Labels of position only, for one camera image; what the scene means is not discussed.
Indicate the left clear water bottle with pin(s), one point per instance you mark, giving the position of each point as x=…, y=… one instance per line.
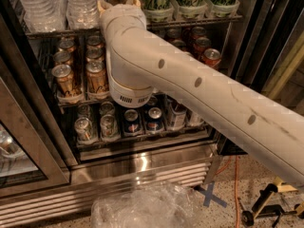
x=45, y=15

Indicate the silver can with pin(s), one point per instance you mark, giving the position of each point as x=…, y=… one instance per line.
x=84, y=129
x=109, y=128

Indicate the blue pepsi can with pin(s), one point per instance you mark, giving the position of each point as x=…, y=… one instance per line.
x=131, y=121
x=154, y=120

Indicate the gold can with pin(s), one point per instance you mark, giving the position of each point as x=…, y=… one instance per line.
x=66, y=81
x=96, y=77

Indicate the right white cap bottle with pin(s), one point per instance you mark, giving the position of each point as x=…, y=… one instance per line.
x=193, y=119

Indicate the right blue Pepsi can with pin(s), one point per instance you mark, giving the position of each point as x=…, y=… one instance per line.
x=154, y=120

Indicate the front middle gold can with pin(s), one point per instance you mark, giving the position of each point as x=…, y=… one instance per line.
x=96, y=77

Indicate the left glass fridge door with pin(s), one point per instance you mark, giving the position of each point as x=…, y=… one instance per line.
x=29, y=159

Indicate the glass fridge door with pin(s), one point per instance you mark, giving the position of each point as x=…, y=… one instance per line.
x=29, y=159
x=264, y=50

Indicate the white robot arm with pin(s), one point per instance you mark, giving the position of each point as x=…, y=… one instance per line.
x=139, y=61

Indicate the clear plastic wrap bundle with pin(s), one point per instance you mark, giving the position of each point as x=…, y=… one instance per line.
x=164, y=205

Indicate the right glass fridge door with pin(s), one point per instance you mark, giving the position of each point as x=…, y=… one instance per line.
x=264, y=50

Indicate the stainless steel display fridge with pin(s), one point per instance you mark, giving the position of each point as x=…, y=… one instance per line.
x=187, y=157

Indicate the right clear water bottle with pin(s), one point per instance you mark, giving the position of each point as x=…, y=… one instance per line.
x=82, y=14

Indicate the front right Coca-Cola can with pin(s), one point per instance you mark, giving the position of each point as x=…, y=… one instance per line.
x=211, y=57

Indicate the clear water bottle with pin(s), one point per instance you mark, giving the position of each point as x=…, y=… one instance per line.
x=82, y=14
x=45, y=15

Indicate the front left gold can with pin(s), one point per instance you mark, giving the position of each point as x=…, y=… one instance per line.
x=66, y=81

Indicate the left blue Pepsi can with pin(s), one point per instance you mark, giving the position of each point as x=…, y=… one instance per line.
x=131, y=121

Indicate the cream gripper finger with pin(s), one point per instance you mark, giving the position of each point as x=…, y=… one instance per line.
x=136, y=3
x=102, y=5

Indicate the left bottom silver can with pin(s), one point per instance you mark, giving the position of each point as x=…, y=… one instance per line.
x=84, y=129

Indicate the yellow black stand frame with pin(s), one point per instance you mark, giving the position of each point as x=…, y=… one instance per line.
x=263, y=209

